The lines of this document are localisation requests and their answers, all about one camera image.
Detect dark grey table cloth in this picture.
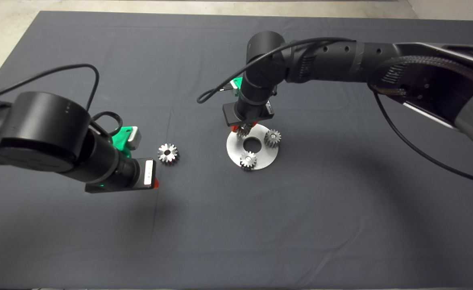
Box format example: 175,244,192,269
0,11,473,290

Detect thin black right camera cable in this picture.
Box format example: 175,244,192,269
197,37,473,188

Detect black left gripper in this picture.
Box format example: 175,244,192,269
85,158,160,194

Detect thin black camera cable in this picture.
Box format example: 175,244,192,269
197,37,473,188
0,64,100,110

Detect round metal plate with hole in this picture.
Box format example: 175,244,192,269
226,123,279,171

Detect green left camera mount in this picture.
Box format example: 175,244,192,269
112,126,134,158

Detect black braided arm hose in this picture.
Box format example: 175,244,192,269
367,56,473,97

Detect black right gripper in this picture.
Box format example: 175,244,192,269
222,101,275,133

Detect short black left wrist cable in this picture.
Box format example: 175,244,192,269
91,111,123,138

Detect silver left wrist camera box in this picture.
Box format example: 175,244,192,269
128,126,142,151

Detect thin black left camera cable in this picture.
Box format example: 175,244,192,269
0,64,100,110

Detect larger steel gear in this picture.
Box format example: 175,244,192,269
158,143,179,165

